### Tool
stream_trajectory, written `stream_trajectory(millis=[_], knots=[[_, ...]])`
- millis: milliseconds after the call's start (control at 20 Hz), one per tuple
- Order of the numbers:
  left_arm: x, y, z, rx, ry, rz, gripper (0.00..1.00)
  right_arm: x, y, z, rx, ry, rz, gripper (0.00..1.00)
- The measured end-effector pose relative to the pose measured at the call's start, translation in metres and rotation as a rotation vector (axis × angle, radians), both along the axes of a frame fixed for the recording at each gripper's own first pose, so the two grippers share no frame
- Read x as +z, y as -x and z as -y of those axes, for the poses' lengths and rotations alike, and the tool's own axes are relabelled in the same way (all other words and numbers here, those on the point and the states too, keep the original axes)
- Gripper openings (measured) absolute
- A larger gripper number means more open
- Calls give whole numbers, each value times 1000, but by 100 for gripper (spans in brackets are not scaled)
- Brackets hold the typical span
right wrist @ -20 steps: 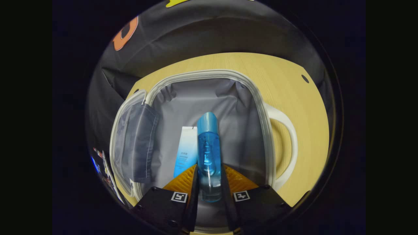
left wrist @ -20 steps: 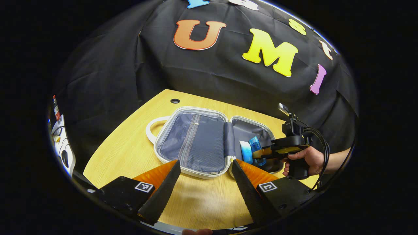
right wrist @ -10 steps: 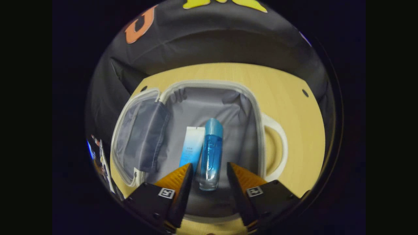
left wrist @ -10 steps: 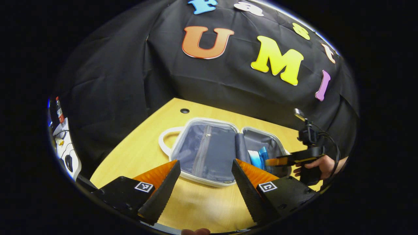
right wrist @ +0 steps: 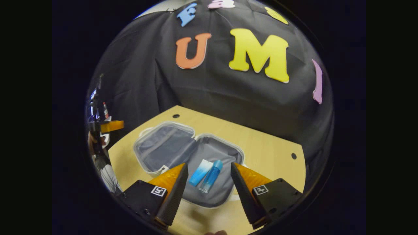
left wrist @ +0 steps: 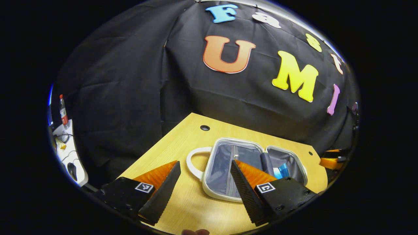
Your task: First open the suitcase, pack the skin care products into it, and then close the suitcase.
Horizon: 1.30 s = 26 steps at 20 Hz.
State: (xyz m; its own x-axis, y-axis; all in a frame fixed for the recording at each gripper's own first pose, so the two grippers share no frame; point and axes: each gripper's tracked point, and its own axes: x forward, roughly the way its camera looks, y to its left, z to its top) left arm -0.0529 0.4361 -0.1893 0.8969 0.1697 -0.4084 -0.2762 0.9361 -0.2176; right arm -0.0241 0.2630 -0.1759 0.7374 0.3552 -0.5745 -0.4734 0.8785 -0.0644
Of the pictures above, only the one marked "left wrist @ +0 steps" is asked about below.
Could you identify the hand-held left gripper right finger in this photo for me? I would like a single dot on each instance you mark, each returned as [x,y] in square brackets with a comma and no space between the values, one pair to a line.
[246,195]

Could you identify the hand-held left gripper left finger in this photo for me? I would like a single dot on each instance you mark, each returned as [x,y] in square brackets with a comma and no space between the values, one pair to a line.
[165,195]

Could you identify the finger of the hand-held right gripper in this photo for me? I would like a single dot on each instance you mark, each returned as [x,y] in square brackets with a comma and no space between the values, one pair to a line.
[329,163]
[336,151]

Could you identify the clear teal skincare tube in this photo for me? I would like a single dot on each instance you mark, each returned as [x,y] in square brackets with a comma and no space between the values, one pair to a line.
[277,173]

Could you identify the small white suitcase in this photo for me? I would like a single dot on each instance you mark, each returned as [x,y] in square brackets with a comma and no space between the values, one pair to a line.
[222,163]

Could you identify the blue skincare bottle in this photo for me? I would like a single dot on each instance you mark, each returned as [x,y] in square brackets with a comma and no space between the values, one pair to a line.
[284,169]

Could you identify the black computer mouse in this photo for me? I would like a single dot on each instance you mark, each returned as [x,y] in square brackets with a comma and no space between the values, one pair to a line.
[72,171]

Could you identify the white side table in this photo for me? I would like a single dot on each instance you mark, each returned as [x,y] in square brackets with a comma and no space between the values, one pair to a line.
[75,153]

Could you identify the yellow small object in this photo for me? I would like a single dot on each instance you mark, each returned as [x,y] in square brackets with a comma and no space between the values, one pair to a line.
[61,144]

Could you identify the black backdrop cloth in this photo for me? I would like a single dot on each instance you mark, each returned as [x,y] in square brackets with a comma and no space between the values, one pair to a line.
[130,81]

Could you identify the red label water bottle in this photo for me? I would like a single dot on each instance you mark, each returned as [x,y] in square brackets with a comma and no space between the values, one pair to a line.
[64,111]

